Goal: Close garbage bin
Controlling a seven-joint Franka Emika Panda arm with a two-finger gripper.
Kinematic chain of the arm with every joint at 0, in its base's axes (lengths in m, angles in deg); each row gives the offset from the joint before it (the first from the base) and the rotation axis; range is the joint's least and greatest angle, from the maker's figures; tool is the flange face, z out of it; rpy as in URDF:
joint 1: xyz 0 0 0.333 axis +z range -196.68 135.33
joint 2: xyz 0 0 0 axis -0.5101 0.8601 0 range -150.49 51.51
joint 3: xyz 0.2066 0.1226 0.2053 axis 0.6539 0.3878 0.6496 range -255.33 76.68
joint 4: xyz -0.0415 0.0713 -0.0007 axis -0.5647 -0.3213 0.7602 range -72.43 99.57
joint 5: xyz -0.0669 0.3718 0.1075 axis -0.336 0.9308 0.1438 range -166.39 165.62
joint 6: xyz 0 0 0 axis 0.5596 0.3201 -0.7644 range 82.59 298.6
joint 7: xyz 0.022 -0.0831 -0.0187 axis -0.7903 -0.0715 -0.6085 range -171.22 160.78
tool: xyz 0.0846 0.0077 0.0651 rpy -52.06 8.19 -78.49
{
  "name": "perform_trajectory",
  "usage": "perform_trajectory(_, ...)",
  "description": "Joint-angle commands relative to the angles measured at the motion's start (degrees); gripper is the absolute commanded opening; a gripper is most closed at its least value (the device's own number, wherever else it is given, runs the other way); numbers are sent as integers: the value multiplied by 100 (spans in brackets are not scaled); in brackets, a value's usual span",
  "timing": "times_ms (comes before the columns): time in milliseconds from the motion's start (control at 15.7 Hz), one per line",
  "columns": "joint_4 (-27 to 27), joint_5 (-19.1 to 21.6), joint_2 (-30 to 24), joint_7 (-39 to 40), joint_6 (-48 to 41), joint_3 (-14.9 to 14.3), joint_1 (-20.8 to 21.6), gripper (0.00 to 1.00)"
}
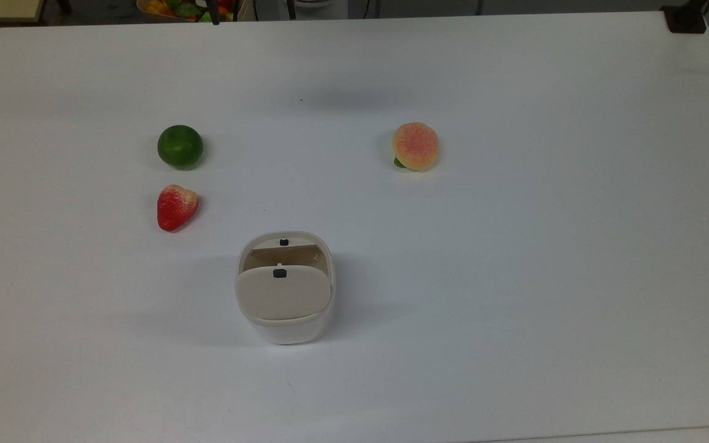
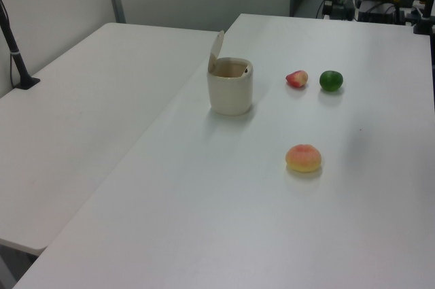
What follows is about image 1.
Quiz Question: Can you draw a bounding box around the orange yellow toy peach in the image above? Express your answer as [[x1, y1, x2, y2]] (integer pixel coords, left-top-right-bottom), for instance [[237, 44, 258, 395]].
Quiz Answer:
[[391, 122, 440, 172]]

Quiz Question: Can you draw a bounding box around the basket of toy fruit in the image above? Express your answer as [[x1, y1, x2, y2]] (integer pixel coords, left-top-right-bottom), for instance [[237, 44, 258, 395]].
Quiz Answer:
[[137, 0, 239, 23]]

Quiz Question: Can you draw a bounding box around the green lime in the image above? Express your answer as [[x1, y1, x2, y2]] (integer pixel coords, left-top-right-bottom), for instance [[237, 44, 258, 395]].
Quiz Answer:
[[157, 124, 204, 171]]

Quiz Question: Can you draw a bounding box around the white plastic garbage bin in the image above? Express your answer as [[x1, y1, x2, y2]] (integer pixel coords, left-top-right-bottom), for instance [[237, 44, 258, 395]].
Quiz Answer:
[[234, 231, 337, 345]]

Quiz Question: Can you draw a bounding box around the red toy strawberry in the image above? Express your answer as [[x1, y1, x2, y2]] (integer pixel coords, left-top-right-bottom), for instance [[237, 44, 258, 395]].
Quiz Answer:
[[157, 185, 200, 233]]

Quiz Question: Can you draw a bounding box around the beige bin lid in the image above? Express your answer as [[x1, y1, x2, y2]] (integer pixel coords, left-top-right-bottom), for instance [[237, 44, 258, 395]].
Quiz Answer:
[[234, 263, 333, 322]]

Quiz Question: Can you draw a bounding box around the black stand base clamp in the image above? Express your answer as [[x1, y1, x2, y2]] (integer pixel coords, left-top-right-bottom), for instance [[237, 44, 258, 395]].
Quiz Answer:
[[662, 0, 709, 34]]

